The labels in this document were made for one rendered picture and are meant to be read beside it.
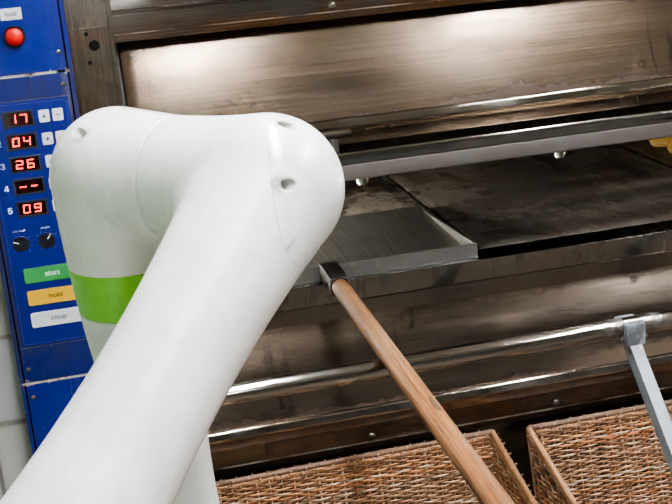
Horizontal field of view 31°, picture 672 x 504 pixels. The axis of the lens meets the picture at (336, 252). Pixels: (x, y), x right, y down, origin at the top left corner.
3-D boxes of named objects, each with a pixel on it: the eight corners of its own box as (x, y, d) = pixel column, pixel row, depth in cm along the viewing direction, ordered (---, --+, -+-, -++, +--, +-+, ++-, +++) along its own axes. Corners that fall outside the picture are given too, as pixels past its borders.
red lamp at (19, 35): (4, 48, 183) (-2, 9, 182) (27, 46, 184) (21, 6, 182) (4, 49, 182) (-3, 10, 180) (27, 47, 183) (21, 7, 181)
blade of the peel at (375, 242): (477, 257, 215) (477, 243, 215) (172, 304, 205) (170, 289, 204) (419, 206, 249) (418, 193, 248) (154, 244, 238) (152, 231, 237)
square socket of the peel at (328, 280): (351, 294, 202) (350, 276, 201) (330, 298, 201) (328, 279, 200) (339, 278, 210) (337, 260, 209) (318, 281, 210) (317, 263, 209)
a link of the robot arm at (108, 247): (120, 127, 97) (210, 94, 107) (8, 122, 104) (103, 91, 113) (152, 333, 103) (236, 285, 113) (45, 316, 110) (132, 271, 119)
